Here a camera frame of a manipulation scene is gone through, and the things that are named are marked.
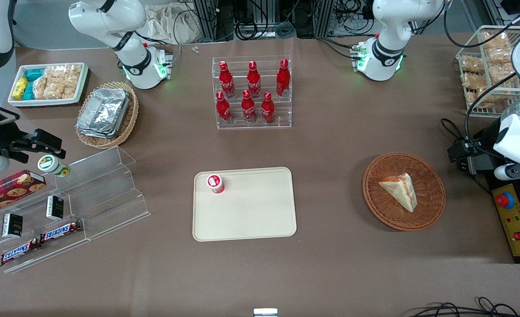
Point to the Snickers chocolate bar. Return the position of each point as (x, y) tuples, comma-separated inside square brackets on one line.
[(20, 252), (61, 231)]

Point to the black yellow control box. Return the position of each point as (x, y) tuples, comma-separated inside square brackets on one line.
[(517, 220)]

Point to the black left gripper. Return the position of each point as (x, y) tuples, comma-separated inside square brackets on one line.
[(482, 155)]

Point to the stack of foil trays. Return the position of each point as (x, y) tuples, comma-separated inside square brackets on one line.
[(104, 112)]

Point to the small black box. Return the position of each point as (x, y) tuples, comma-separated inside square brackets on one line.
[(12, 225), (55, 208)]

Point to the red emergency stop button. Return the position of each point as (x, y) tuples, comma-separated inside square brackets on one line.
[(505, 200)]

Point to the white crumpled bag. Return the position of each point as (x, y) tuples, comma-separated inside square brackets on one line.
[(172, 22)]

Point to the oval light wicker basket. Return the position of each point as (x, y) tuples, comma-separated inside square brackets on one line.
[(130, 119)]

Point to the green-capped small bottle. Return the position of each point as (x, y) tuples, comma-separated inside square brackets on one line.
[(51, 165)]

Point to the yellow snack packet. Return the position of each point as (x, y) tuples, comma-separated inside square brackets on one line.
[(20, 88)]

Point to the bagged fried snack pack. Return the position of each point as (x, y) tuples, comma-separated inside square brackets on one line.
[(498, 55), (482, 97), (474, 81), (472, 64), (495, 39), (499, 74)]

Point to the round brown wicker basket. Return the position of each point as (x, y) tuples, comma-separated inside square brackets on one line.
[(427, 207)]

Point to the triangular sandwich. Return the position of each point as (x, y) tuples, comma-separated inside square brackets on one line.
[(401, 191)]

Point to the clear rice cracker pack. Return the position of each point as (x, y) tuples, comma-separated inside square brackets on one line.
[(41, 88), (55, 71), (73, 75), (55, 89)]

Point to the red cola bottle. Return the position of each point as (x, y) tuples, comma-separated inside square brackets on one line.
[(254, 81), (248, 109), (283, 79), (226, 81), (267, 110), (223, 110)]

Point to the teal snack packet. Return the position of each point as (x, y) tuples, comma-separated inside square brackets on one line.
[(34, 75), (29, 91)]

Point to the clear acrylic bottle rack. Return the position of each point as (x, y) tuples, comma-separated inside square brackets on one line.
[(282, 112)]

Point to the red tartan cookie box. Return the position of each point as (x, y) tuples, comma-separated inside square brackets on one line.
[(9, 191)]

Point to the beige plastic tray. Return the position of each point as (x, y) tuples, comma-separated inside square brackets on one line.
[(251, 211)]

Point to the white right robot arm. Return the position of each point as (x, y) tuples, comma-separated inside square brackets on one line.
[(110, 22)]

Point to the clear acrylic stepped shelf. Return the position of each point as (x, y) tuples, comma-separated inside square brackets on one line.
[(106, 193)]

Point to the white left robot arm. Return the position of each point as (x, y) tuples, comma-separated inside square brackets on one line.
[(387, 26)]

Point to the small red-capped yoghurt bottle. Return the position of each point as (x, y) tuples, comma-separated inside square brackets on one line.
[(215, 183)]

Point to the white bracket at table edge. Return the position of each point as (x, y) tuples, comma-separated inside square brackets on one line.
[(265, 312)]

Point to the white rectangular snack bin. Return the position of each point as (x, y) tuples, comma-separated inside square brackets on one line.
[(44, 102)]

